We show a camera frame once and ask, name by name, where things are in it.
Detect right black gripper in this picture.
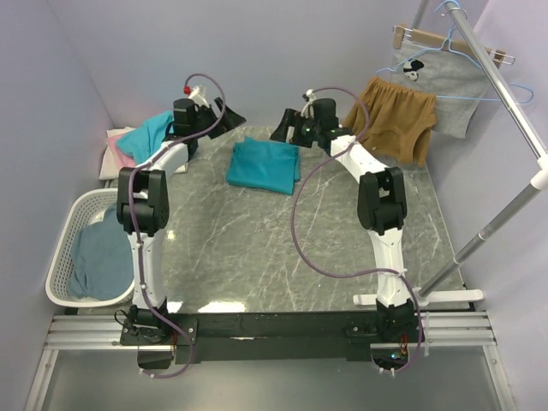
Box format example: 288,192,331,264
269,110,321,150

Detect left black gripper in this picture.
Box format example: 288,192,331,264
193,98,247,140

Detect teal t shirt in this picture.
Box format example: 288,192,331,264
226,136,301,195

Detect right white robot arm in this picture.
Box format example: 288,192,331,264
270,97,418,342

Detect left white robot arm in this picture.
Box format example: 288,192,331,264
116,97,246,344

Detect folded cyan t shirt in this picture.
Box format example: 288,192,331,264
116,111,174,164

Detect folded pink t shirt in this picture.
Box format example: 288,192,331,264
106,128,136,178

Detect brown shorts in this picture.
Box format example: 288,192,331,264
342,76,436,167

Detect folded white t shirt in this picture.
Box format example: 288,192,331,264
98,144,116,181

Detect white laundry basket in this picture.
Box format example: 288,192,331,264
45,188,134,308

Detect grey panda cloth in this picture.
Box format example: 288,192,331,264
391,42,490,139

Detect grey-blue t shirt in basket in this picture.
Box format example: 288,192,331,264
68,206,134,301

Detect wooden clip hanger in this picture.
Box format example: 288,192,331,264
393,25,515,68

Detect metal clothes rack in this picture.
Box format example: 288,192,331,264
324,0,548,307

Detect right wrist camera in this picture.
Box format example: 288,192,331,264
301,89,317,119

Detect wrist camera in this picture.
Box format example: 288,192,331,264
301,89,317,119
183,84,210,108

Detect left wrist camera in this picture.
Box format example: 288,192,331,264
183,84,210,108

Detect aluminium rail frame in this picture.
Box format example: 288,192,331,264
24,312,517,410

